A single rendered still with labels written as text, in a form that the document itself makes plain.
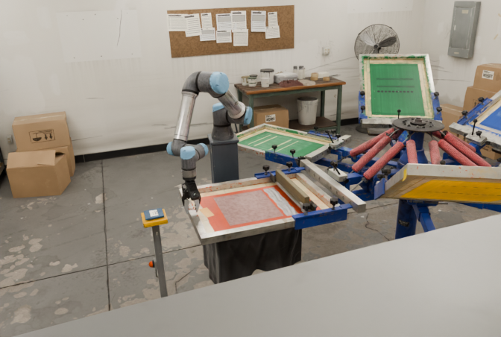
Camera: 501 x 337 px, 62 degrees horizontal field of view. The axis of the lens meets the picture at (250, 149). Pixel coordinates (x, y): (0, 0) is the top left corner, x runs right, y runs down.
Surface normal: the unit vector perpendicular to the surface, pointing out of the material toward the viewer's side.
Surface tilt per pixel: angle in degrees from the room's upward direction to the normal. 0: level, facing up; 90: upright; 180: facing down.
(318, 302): 0
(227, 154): 90
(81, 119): 90
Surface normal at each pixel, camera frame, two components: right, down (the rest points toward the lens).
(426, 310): -0.03, -0.94
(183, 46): 0.33, 0.32
